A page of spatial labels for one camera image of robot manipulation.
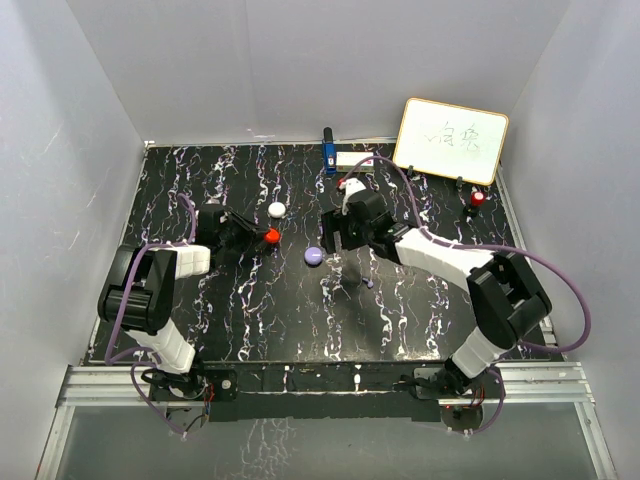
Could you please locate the white pink cardboard box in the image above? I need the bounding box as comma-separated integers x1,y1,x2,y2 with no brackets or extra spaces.
336,152,375,173

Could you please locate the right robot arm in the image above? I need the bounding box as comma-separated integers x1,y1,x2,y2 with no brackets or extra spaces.
321,179,552,397

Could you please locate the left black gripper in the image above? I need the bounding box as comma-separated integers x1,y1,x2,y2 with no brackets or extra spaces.
218,211,269,254

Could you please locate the white whiteboard with wooden frame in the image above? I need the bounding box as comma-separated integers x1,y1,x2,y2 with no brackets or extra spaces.
392,98,509,186

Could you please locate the blue black device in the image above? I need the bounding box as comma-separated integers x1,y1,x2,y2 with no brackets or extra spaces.
322,127,336,175

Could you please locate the white earbud charging case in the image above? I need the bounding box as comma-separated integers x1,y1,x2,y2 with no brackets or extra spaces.
268,202,287,219

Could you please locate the red emergency stop button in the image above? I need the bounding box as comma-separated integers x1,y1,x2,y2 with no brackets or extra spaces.
464,190,486,218

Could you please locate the red earbud charging case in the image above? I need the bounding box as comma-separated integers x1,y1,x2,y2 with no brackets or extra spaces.
264,228,281,245

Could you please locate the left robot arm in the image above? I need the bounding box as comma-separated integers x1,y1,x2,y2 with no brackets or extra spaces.
97,194,281,399

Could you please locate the black front base bar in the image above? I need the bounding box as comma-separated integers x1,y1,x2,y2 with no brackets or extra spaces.
199,360,501,424

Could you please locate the purple earbud charging case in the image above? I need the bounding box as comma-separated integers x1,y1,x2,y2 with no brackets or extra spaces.
304,246,324,267

